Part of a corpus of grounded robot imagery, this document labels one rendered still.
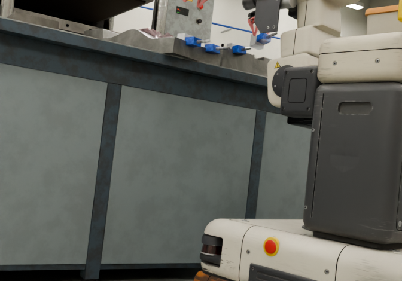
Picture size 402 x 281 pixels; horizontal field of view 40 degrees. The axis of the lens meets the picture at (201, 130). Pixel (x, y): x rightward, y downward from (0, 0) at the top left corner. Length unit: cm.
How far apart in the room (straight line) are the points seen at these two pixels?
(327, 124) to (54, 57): 87
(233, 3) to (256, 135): 795
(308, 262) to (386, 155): 33
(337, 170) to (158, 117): 76
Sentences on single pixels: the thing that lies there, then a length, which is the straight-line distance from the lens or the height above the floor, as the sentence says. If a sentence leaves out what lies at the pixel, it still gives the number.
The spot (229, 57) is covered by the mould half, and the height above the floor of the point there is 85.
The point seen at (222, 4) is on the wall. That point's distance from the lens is 997.
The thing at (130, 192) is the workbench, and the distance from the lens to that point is 193.
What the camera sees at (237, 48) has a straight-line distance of 216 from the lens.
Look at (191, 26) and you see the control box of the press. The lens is 313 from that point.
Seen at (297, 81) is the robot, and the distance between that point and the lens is 164.
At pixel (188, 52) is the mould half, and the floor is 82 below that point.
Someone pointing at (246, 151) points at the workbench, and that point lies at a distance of 218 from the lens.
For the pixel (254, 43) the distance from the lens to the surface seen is 226.
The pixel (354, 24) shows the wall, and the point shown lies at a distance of 1158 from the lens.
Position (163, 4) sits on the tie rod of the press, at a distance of 290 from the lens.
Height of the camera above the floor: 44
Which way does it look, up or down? 3 degrees up
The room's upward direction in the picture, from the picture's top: 6 degrees clockwise
